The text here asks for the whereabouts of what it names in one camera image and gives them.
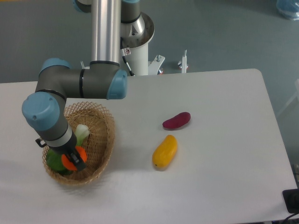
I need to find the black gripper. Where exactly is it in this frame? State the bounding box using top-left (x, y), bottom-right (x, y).
top-left (35, 133), bottom-right (87, 172)

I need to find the orange fruit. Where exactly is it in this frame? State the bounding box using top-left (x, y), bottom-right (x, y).
top-left (61, 146), bottom-right (87, 171)

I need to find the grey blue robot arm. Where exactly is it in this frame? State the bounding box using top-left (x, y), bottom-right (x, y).
top-left (21, 0), bottom-right (141, 171)

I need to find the woven wicker basket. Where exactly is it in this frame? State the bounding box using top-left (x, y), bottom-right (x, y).
top-left (43, 102), bottom-right (115, 186)

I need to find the green bok choy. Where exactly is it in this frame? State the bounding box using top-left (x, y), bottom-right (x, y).
top-left (46, 124), bottom-right (90, 175)

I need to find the yellow mango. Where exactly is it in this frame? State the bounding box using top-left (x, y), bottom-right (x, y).
top-left (152, 135), bottom-right (178, 169)

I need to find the purple sweet potato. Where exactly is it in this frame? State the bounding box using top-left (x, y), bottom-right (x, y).
top-left (162, 112), bottom-right (191, 130)

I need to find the black device at edge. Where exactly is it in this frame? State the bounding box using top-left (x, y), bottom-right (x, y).
top-left (282, 189), bottom-right (299, 213)

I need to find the blue plastic bag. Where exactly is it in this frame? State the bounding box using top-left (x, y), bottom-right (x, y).
top-left (276, 0), bottom-right (299, 21)

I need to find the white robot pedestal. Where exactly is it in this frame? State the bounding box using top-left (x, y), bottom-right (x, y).
top-left (80, 11), bottom-right (166, 79)

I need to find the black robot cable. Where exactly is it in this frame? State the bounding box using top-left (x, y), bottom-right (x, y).
top-left (120, 36), bottom-right (135, 77)

